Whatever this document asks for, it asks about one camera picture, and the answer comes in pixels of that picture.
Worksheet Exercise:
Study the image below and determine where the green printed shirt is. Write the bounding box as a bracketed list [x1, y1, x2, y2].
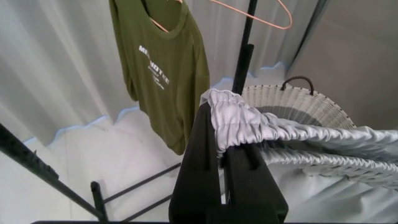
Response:
[108, 0, 211, 156]

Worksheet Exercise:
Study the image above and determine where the pink clothes hanger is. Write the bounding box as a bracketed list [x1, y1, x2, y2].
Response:
[208, 0, 293, 30]
[148, 0, 184, 34]

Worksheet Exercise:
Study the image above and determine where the black clothes rack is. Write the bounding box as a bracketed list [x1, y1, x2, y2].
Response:
[0, 0, 259, 223]

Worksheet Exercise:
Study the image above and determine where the white laundry basket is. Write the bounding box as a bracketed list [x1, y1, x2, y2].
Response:
[241, 75, 357, 131]

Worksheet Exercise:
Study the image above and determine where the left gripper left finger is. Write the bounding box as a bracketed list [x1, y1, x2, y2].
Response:
[169, 102, 223, 223]

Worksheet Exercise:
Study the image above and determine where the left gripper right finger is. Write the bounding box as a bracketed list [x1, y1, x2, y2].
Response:
[222, 144, 289, 223]

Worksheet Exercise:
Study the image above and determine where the pale grey garment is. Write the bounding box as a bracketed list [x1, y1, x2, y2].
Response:
[200, 88, 398, 223]

